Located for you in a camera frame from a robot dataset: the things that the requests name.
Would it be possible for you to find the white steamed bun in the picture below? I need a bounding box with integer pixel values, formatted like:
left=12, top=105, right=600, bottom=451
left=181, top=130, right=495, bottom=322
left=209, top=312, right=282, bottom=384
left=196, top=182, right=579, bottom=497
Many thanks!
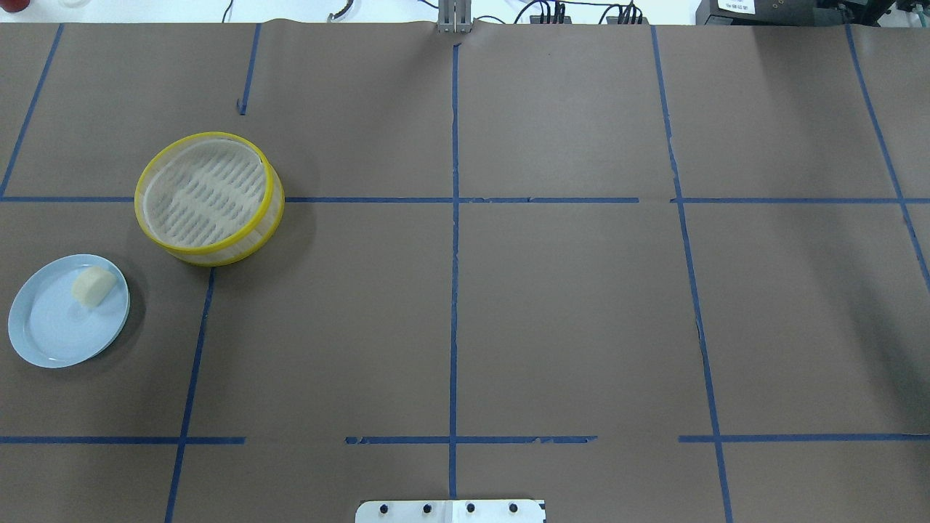
left=72, top=266, right=116, bottom=309

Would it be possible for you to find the yellow round steamer basket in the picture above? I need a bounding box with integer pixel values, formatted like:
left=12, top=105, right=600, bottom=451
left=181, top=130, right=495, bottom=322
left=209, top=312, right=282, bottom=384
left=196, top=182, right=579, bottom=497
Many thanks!
left=134, top=131, right=286, bottom=267

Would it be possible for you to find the light blue plate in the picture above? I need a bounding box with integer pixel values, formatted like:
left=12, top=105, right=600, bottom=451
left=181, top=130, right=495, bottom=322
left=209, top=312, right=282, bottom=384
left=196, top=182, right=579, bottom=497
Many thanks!
left=7, top=253, right=131, bottom=368

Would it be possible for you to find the grey metal post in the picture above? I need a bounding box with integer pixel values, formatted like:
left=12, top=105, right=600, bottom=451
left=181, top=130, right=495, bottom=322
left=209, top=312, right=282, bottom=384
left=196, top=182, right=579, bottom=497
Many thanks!
left=435, top=0, right=474, bottom=34

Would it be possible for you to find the white camera stand base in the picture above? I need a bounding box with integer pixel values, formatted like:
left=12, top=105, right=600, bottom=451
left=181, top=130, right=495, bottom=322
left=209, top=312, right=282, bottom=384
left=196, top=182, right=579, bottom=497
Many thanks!
left=355, top=499, right=547, bottom=522

